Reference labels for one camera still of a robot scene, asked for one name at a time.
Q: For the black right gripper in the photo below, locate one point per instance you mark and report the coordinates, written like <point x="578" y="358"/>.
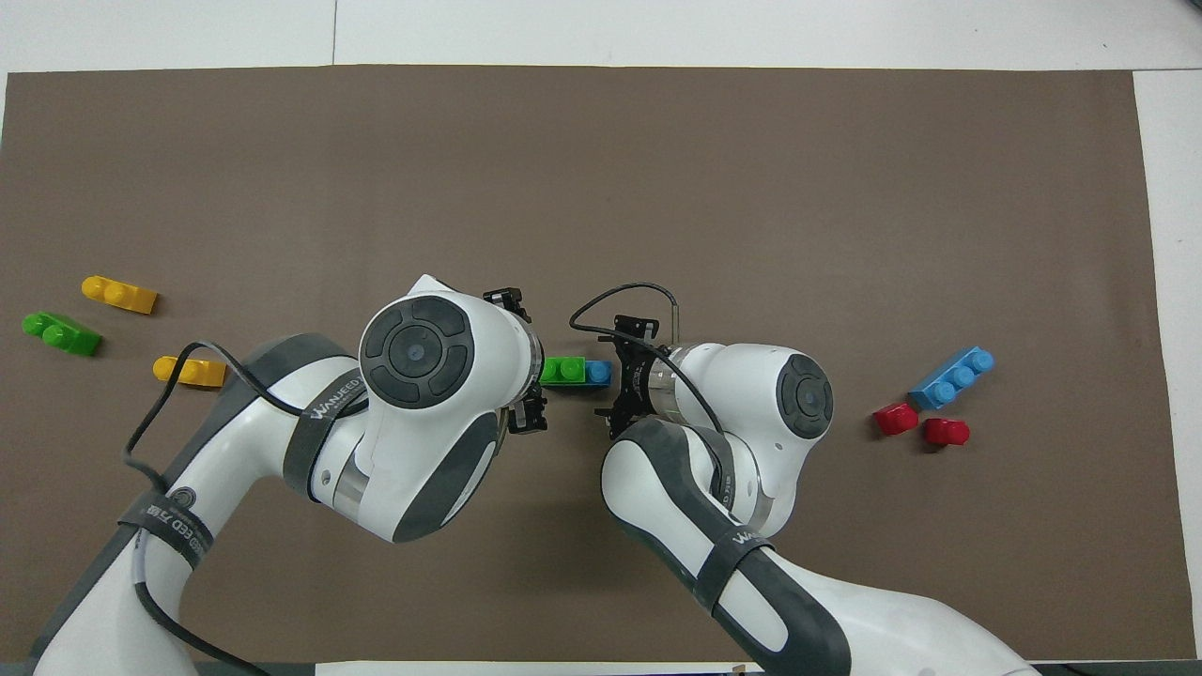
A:
<point x="639" y="380"/>

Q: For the green two-stud toy block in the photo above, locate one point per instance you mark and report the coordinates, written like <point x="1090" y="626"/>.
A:
<point x="563" y="372"/>
<point x="62" y="334"/>

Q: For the blue three-stud toy block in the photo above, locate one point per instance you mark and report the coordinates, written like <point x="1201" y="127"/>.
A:
<point x="599" y="373"/>
<point x="950" y="377"/>

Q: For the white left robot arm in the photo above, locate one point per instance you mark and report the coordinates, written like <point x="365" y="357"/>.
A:
<point x="413" y="441"/>

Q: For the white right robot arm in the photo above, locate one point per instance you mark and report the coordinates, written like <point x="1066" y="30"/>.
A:
<point x="751" y="451"/>

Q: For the small red toy block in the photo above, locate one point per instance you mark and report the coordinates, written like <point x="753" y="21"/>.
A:
<point x="897" y="419"/>
<point x="947" y="432"/>

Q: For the yellow two-stud toy block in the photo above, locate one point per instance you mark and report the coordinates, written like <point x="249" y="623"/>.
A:
<point x="191" y="372"/>
<point x="120" y="294"/>

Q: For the brown table mat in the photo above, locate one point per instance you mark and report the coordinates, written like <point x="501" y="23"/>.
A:
<point x="751" y="188"/>

